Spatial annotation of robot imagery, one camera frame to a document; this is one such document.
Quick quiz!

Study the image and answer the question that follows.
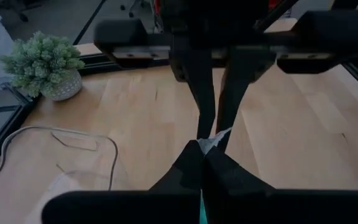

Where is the potted green succulent plant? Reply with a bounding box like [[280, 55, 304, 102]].
[[0, 30, 86, 102]]

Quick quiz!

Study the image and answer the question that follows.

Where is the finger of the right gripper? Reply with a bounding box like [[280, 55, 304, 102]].
[[215, 49, 276, 152], [169, 49, 217, 140]]

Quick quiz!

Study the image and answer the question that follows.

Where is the teal elastic bandage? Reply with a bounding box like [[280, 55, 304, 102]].
[[199, 191, 208, 224]]

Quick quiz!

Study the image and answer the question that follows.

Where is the clear plastic bin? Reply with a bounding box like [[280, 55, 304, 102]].
[[0, 126, 119, 224]]

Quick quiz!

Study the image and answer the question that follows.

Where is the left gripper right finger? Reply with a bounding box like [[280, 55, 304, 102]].
[[201, 146, 358, 224]]

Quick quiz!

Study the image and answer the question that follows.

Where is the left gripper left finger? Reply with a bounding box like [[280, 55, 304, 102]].
[[42, 139, 205, 224]]

